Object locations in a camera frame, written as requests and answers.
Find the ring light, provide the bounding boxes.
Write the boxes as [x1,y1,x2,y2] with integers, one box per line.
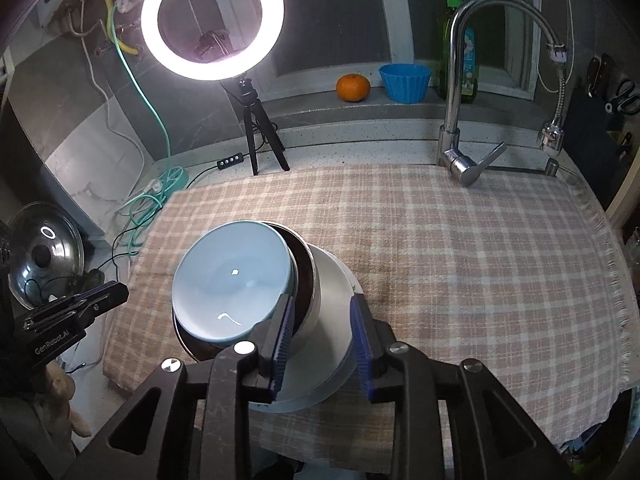
[140,0,285,81]

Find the orange fruit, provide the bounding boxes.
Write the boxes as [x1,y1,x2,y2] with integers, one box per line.
[335,74,371,103]

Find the teal cable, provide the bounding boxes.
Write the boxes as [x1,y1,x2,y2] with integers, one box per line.
[106,0,189,256]

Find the green dish soap bottle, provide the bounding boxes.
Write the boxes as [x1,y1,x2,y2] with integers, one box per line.
[437,0,481,105]

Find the black tripod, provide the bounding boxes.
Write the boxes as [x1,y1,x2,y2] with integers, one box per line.
[221,75,290,176]

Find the black cable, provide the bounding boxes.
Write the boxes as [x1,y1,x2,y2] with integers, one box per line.
[24,152,227,311]

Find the white deep plate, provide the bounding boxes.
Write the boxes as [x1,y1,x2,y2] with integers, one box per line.
[250,245,362,414]

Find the light blue ceramic bowl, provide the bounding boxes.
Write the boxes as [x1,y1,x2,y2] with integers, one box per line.
[171,220,297,346]

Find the glass pot lid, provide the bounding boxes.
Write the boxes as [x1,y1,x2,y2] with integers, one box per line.
[9,202,85,310]

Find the beige plaid cloth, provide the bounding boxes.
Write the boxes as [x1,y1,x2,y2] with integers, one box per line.
[103,165,639,444]

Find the chrome kitchen faucet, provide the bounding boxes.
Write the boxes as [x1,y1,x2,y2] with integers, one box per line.
[437,0,572,189]

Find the black inline light remote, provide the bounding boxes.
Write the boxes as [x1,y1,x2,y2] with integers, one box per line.
[216,153,244,171]

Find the white cable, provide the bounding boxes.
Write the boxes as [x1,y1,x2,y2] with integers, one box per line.
[74,0,151,201]

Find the large stainless steel bowl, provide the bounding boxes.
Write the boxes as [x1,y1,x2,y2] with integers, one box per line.
[172,221,321,361]

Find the gloved left hand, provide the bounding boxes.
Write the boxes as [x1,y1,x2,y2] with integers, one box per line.
[38,361,91,438]

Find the blue plastic cup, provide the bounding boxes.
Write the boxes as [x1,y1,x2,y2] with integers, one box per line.
[378,63,432,104]

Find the black scissors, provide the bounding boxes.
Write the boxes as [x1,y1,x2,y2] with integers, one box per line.
[605,78,639,116]

